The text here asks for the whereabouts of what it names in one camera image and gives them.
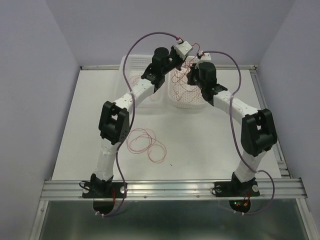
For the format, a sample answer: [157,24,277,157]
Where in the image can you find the long red wire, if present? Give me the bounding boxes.
[169,64,203,103]

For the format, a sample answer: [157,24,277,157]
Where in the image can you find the red wire bundle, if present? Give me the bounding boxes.
[126,127,168,164]

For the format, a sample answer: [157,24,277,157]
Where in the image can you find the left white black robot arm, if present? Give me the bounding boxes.
[82,46,189,199]

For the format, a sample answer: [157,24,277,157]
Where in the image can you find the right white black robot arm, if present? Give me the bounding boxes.
[187,62,278,197]

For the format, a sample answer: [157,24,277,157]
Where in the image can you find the white perforated plastic basket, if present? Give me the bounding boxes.
[167,56,206,109]

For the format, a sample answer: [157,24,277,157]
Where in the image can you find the translucent white perforated basket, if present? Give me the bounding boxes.
[114,54,166,109]

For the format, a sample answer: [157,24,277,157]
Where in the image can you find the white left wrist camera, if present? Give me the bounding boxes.
[173,37,193,60]

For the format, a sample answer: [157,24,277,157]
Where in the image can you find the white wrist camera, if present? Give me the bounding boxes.
[197,50,212,63]
[173,37,193,60]

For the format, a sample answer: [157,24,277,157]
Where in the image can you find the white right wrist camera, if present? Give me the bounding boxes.
[197,50,212,63]

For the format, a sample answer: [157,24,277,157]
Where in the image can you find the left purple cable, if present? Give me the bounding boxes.
[94,31,183,218]

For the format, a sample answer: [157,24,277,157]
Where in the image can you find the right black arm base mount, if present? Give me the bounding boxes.
[211,178,260,198]

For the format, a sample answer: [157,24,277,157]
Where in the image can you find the aluminium right side rail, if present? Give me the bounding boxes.
[249,67,293,178]

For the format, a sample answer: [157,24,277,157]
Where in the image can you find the aluminium rail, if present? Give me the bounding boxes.
[249,67,293,178]
[40,178,308,201]

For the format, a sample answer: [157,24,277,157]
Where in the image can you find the aluminium front rail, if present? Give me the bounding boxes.
[40,178,308,201]

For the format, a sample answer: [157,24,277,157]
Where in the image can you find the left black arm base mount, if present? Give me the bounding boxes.
[79,181,127,199]

